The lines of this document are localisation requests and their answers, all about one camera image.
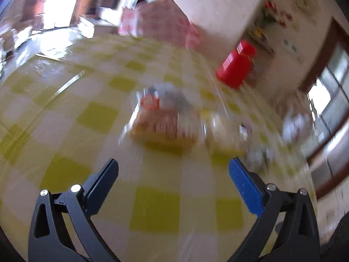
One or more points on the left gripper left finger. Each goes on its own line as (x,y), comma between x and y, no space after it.
(49,239)

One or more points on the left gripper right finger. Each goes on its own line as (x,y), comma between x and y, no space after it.
(298,238)

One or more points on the orange bread snack packet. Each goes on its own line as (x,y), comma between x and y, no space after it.
(164,117)

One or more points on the white floral teapot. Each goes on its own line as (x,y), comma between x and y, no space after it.
(296,129)

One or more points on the yellow checkered tablecloth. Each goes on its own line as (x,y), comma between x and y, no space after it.
(63,107)

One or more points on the red thermos jug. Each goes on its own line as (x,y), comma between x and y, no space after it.
(237,65)

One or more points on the corner wooden shelf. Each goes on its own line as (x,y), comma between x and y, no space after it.
(258,35)

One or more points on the white tv cabinet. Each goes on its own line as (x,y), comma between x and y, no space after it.
(90,27)

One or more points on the red flower bouquet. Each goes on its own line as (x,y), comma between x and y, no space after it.
(271,15)

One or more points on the pink checkered covered chair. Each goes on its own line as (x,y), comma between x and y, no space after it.
(162,20)

